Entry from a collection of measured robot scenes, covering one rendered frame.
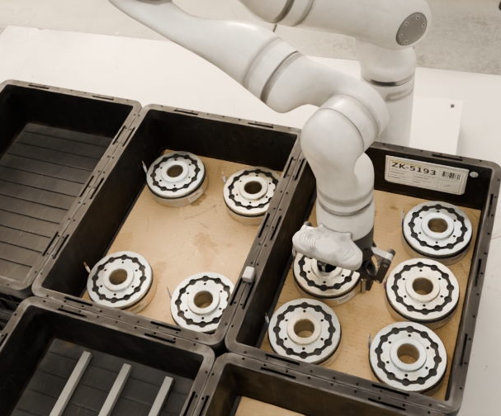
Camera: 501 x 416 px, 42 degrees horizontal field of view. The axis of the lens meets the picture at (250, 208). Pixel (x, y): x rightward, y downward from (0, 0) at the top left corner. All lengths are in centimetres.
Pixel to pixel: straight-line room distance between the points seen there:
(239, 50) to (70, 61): 101
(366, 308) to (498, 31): 195
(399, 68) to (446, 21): 172
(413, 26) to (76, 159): 65
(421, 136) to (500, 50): 146
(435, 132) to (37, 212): 74
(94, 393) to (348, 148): 52
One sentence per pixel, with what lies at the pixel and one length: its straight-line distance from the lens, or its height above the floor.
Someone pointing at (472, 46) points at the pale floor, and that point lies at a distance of 272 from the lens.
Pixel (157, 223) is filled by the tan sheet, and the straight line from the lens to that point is 113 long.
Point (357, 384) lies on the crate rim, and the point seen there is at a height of 93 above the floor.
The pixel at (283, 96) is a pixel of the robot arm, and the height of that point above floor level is 120.
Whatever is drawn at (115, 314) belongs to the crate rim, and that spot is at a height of 93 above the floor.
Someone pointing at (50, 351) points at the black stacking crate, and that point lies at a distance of 106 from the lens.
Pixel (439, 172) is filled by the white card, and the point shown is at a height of 90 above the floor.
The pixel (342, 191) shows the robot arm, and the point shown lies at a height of 110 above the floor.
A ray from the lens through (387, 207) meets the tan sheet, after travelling 110.
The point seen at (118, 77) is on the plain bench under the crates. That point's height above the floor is 70.
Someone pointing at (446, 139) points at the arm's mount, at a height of 77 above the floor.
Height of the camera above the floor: 170
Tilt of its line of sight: 52 degrees down
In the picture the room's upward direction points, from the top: 11 degrees counter-clockwise
